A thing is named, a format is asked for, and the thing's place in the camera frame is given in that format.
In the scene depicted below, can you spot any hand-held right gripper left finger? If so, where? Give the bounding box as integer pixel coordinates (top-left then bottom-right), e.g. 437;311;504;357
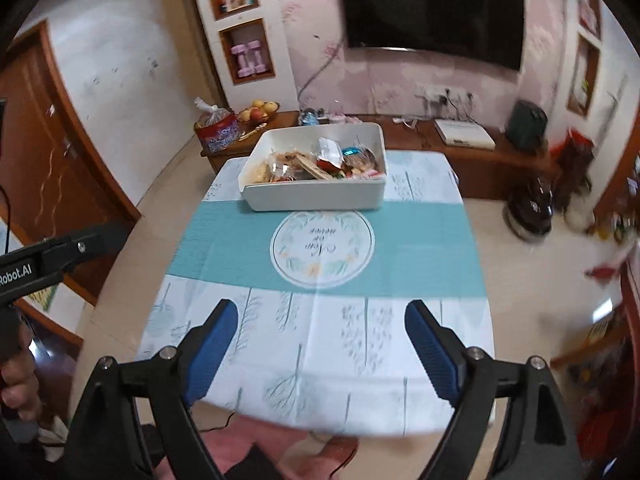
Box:
65;299;240;480

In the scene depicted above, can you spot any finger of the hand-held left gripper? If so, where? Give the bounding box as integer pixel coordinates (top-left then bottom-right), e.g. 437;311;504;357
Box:
42;222;130;273

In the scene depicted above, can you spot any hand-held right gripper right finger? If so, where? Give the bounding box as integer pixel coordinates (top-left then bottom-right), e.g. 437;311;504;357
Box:
404;299;583;480

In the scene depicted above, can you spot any white plastic bin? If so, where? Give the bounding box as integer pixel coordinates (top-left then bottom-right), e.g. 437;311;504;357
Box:
239;122;388;212

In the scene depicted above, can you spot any person's left forearm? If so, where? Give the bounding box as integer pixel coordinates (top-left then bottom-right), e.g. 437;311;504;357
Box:
0;410;68;480

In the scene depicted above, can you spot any person's left hand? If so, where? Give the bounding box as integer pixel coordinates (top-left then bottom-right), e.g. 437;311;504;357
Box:
0;327;45;418

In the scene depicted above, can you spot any wooden door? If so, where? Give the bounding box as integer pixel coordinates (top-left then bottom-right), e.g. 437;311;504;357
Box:
0;20;143;306

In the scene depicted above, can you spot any person's pink clothed leg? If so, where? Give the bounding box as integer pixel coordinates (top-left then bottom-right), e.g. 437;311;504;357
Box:
200;412;361;480

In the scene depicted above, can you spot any clear bag with red pack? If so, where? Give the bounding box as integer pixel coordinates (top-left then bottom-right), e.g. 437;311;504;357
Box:
194;97;238;155

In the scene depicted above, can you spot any dark ceramic jar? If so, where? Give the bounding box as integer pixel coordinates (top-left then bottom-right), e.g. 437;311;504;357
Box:
505;175;556;241

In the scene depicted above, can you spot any low wooden cabinet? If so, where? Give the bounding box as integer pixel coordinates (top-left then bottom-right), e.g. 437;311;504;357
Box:
200;110;561;201

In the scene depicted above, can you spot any red white cloth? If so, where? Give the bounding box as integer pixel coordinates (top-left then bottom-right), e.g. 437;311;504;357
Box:
585;255;631;281

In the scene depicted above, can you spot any white bucket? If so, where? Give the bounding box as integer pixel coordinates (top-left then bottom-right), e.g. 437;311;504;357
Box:
562;200;596;233

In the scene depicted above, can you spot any bowl of fruit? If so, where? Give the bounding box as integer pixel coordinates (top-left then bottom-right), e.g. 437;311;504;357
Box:
236;100;280;125

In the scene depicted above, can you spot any white set-top box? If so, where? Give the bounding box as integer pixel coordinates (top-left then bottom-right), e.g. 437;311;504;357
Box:
434;119;497;151

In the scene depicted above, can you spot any dark wicker basket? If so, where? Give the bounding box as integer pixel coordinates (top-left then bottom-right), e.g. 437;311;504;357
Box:
550;145;596;211

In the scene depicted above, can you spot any pink dumbbell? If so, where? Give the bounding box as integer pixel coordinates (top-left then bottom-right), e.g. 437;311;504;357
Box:
231;44;251;78
247;41;267;75

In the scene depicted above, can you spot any dark green air fryer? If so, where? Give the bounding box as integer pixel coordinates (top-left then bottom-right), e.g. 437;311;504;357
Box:
507;100;548;151

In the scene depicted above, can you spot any red plastic bag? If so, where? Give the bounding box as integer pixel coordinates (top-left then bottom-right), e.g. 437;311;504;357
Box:
562;130;593;153

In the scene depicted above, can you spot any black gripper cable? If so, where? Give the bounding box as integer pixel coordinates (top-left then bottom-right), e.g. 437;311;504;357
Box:
197;410;238;433

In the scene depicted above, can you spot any white wall outlet strip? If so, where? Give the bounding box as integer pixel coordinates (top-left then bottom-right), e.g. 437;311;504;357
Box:
417;87;473;106

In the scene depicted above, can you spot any white wall niche shelf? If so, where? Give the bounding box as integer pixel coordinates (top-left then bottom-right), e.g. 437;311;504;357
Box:
565;0;603;118
187;0;288;111

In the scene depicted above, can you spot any black television cable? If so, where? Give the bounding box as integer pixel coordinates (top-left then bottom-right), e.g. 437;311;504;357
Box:
295;35;346;111

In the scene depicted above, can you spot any mop with grey handle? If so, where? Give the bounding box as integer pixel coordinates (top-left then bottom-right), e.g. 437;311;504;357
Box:
597;75;628;161

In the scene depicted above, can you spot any black wall television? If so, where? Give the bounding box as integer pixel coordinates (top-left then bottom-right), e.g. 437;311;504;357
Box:
337;0;526;72

